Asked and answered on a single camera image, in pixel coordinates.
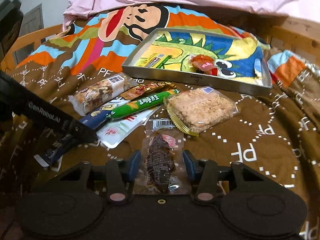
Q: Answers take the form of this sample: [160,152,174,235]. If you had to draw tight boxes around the dark meat snack clear packet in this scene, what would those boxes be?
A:
[133,118,191,195]

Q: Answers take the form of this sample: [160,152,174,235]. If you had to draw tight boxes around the nut bar clear wrapper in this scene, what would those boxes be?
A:
[68,73,138,116]

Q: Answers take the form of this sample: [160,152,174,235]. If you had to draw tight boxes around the blue snack bar packet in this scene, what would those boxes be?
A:
[79,103,118,129]

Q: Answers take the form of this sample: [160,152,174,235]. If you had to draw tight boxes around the green corn sausage stick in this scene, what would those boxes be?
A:
[109,89,180,119]

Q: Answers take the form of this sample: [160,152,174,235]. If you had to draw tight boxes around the white red rice cracker packet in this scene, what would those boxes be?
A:
[97,106,158,148]

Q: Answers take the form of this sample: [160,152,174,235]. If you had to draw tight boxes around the rice crispy cake packet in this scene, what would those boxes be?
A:
[164,86,240,136]

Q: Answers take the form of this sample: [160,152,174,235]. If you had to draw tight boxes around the orange brown date snack packet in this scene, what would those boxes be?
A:
[120,81,176,100]

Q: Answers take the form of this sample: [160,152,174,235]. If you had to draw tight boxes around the colourful monkey print blanket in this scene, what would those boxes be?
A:
[1,6,319,239]

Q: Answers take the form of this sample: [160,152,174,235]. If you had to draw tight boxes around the red orange snack packet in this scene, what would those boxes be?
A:
[190,54,218,76]

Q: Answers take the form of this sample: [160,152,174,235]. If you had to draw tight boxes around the metal tray with cartoon lining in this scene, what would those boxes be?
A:
[122,28,272,96]

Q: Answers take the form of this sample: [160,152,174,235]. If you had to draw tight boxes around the wooden bed frame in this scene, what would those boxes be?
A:
[1,14,319,73]

